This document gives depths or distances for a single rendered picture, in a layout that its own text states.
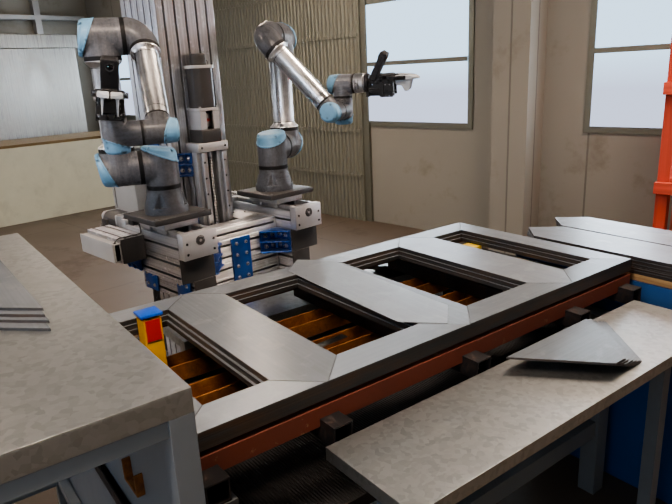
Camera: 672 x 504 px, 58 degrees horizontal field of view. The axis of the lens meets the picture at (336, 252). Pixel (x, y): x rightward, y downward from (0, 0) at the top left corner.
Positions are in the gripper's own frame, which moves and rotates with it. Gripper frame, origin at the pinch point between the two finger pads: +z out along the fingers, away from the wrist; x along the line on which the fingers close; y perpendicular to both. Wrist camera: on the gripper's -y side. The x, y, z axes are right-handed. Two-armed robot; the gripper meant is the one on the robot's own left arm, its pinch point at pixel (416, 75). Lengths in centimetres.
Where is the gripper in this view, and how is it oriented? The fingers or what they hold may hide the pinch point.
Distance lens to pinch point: 242.8
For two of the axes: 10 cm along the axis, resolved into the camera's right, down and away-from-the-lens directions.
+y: 0.9, 9.1, 4.0
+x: -3.1, 4.1, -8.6
